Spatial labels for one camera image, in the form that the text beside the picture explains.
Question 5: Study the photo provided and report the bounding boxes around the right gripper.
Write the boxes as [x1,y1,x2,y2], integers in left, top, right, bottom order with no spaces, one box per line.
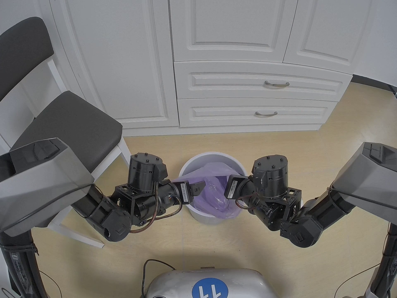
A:
[224,174,255,200]

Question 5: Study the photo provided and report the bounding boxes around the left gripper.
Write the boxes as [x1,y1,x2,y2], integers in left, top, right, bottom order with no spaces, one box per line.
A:
[157,180,207,212]

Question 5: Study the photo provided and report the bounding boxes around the purple plastic bag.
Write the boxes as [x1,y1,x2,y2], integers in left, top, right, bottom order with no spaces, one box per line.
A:
[178,163,245,220]

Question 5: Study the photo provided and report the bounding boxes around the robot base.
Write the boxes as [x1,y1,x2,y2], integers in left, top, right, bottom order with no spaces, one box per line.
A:
[146,267,278,298]

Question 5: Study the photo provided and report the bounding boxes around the white trash bin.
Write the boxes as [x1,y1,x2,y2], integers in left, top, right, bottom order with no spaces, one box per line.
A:
[178,152,248,226]

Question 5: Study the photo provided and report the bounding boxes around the white chair with grey seat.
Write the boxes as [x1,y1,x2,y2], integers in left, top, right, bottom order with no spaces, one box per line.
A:
[0,17,132,248]

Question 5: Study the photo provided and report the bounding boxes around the white wardrobe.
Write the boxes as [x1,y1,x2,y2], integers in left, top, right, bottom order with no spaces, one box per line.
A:
[32,0,377,137]

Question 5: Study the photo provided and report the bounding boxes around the black cable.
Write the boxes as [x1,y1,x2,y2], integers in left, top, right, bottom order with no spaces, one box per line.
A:
[140,259,178,298]

